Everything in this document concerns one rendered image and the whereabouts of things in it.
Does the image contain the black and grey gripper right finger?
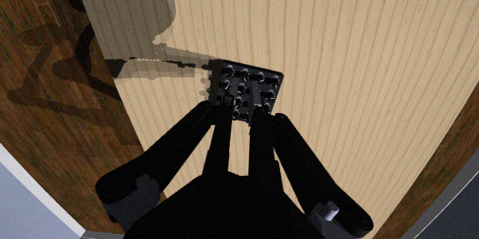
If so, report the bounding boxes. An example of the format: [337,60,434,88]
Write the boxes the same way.
[248,81,373,239]

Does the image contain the black knob box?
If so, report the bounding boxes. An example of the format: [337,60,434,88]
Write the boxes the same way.
[216,60,284,124]

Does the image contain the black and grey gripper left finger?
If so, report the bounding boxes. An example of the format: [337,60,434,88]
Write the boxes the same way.
[95,78,239,239]

